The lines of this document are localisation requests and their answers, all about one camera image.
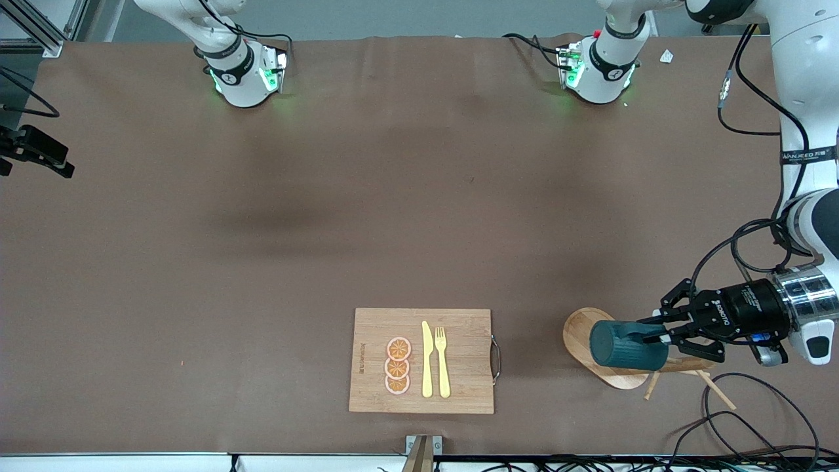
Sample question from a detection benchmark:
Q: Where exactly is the black base cable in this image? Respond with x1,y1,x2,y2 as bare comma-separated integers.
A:
501,33,571,69

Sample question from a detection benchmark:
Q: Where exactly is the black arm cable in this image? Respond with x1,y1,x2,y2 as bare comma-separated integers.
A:
688,23,820,315
0,0,292,119

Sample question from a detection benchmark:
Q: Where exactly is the metal bracket with post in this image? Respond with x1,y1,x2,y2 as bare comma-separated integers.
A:
402,435,444,472

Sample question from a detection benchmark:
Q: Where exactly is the teal ribbed mug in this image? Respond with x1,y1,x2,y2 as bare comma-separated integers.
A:
589,319,671,371

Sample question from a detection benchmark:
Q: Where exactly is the aluminium frame profile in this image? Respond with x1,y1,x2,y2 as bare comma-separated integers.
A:
0,0,89,58

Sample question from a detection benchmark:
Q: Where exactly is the yellow plastic knife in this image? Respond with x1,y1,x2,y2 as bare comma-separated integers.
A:
421,321,435,399

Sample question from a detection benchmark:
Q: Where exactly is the white table edge rail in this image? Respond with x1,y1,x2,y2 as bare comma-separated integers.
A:
0,452,839,472

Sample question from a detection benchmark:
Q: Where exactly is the brown table mat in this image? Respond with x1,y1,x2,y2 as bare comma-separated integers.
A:
0,33,839,456

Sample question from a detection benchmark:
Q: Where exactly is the bamboo cutting board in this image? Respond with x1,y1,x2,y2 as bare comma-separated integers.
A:
349,308,502,415

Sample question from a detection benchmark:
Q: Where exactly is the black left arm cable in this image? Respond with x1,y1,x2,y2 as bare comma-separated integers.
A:
688,23,820,315

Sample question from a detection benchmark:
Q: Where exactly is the black cable bundle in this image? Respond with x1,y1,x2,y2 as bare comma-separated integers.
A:
452,454,839,472

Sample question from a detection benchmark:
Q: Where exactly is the yellow plastic fork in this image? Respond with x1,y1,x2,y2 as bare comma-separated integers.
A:
435,326,452,399

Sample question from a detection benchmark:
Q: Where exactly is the wooden mug rack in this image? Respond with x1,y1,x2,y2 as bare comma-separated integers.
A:
562,307,737,410

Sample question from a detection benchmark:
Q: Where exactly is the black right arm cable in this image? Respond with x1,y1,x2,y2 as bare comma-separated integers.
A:
0,0,292,119

